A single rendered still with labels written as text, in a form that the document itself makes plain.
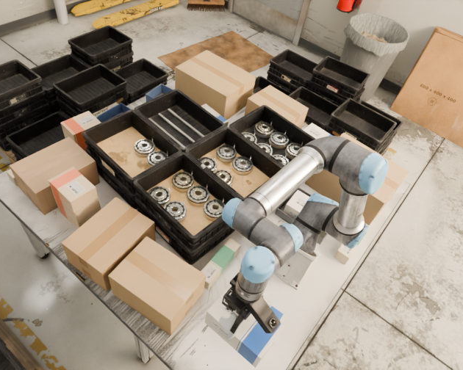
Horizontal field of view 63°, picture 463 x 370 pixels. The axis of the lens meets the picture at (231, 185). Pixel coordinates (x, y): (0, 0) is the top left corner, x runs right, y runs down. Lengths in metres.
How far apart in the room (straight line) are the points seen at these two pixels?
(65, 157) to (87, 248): 0.52
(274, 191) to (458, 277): 2.27
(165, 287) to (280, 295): 0.51
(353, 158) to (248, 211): 0.37
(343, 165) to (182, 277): 0.75
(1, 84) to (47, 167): 1.32
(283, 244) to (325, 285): 0.88
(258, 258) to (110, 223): 0.91
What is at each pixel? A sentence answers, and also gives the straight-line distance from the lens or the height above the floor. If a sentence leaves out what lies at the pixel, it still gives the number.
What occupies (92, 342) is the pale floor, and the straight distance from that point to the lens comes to 2.37.
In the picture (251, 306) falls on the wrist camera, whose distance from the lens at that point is 1.03.
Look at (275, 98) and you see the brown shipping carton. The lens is 2.37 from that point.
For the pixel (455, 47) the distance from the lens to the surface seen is 4.07.
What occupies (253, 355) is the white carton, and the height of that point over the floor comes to 1.12.
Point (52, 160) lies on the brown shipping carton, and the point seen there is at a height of 0.86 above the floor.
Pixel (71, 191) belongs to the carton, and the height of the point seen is 0.92.
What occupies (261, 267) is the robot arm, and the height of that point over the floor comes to 1.46.
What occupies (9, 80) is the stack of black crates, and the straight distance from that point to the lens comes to 3.17.
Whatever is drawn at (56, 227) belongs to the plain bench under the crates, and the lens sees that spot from 1.90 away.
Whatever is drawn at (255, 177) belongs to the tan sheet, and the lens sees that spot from 1.89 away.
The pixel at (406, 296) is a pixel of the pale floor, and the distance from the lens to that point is 2.85.
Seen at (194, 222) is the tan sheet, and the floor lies 0.83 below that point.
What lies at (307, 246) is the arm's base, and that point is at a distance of 1.56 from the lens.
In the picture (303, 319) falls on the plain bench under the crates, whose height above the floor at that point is 0.70.
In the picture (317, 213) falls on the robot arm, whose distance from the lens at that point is 1.56.
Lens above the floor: 2.22
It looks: 49 degrees down
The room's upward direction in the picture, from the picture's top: 11 degrees clockwise
